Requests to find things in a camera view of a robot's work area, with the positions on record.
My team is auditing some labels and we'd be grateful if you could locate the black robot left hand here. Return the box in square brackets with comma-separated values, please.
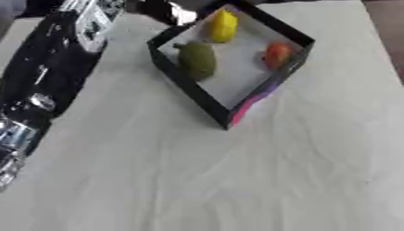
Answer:
[124, 0, 229, 27]

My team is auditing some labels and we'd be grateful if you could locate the black box with white inside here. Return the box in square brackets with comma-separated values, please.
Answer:
[145, 0, 317, 131]

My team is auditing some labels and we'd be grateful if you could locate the green toy fruit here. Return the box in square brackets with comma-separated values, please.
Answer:
[171, 42, 220, 81]

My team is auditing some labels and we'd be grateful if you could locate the yellow toy fruit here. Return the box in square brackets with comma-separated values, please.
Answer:
[208, 8, 240, 44]

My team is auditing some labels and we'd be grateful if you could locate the orange red toy fruit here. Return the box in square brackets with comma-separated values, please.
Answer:
[262, 42, 296, 71]

